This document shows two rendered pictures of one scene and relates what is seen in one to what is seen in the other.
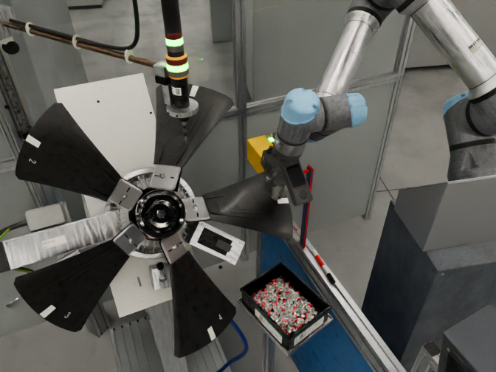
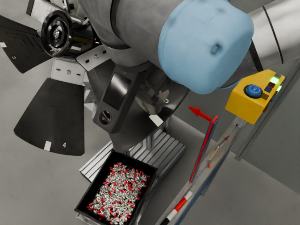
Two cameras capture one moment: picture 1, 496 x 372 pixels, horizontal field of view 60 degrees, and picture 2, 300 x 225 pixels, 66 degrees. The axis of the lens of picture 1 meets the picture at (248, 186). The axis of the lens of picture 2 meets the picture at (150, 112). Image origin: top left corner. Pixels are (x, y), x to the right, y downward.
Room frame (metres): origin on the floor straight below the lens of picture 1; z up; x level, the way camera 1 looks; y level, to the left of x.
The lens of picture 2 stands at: (0.73, -0.36, 1.57)
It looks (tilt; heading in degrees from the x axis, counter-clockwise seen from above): 53 degrees down; 63
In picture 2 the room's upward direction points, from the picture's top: straight up
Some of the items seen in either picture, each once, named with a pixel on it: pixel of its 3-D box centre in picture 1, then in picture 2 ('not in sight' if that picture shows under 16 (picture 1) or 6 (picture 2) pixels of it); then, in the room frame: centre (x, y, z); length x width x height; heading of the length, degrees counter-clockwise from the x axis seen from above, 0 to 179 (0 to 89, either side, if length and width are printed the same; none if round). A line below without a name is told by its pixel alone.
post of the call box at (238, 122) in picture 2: not in sight; (243, 113); (1.25, -0.07, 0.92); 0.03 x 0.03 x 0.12; 23
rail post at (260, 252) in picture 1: (262, 266); (214, 168); (1.28, -0.06, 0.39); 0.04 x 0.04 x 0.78; 23
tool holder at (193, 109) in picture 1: (176, 88); not in sight; (0.84, 0.15, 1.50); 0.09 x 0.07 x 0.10; 58
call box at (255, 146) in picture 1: (268, 159); (253, 94); (1.25, -0.07, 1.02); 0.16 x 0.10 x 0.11; 23
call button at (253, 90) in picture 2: not in sight; (253, 90); (1.21, -0.09, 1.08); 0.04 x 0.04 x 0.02
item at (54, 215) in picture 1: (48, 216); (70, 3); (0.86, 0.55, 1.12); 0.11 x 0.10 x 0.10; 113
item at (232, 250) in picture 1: (212, 241); not in sight; (0.89, 0.11, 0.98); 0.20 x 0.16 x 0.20; 23
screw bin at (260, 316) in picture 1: (284, 304); (119, 191); (0.76, -0.10, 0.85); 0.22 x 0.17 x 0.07; 38
